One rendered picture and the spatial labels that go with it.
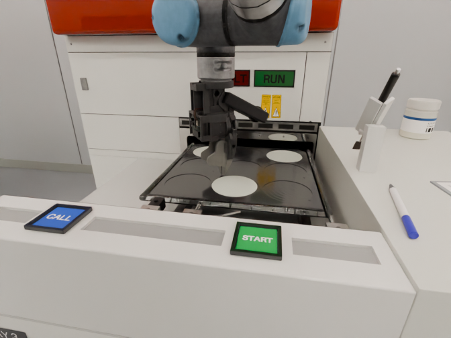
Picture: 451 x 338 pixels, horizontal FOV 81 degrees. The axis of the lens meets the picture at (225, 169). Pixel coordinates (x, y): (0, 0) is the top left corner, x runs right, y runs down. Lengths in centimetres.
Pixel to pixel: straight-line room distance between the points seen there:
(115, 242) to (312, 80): 68
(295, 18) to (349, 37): 200
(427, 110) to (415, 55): 172
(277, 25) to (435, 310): 35
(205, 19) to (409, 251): 39
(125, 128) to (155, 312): 73
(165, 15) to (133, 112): 57
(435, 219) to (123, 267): 39
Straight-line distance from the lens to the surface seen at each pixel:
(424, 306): 33
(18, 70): 336
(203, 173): 64
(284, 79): 83
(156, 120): 94
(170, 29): 43
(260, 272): 29
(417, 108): 82
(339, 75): 237
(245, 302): 32
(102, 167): 111
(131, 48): 94
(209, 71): 53
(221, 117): 55
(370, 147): 53
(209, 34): 43
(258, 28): 39
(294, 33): 39
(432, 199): 50
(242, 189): 56
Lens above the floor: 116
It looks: 23 degrees down
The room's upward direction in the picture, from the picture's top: straight up
